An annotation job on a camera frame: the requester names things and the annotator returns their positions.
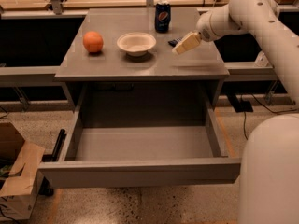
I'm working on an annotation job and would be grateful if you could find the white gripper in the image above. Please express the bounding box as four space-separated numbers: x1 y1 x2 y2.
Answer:
172 16 215 55

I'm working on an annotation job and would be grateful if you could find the dark blue rxbar wrapper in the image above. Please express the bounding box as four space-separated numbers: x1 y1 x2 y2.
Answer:
168 37 183 47

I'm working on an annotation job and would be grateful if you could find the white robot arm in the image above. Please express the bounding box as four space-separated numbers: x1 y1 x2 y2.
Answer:
173 0 299 224

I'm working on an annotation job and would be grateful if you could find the grey cabinet with top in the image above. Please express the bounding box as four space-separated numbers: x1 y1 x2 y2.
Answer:
54 7 231 129

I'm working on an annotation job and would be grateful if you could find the open grey top drawer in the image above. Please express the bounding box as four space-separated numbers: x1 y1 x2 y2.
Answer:
39 88 240 188

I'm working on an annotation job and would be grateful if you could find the black bar beside drawer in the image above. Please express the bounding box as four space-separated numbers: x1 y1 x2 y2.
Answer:
42 129 66 162

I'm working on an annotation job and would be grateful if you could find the blue pepsi can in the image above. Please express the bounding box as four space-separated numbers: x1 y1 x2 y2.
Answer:
155 0 171 33

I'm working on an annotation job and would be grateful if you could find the white paper bowl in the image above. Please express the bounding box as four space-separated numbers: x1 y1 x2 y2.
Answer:
117 32 156 57

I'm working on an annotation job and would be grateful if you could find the clear sanitizer pump bottle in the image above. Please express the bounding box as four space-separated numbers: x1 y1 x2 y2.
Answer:
254 51 269 67

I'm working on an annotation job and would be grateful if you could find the black foot plate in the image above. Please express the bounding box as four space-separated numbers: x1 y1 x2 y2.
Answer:
227 94 253 113

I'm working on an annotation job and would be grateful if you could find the orange fruit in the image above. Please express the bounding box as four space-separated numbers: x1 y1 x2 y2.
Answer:
83 31 104 53

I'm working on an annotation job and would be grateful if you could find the brown cardboard box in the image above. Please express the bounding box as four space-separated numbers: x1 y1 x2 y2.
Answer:
0 123 45 221

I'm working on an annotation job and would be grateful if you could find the grey metal rail frame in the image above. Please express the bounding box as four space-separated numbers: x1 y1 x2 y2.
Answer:
0 0 299 89

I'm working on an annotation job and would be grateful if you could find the black floor cable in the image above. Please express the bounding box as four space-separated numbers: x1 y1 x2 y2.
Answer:
242 93 299 141

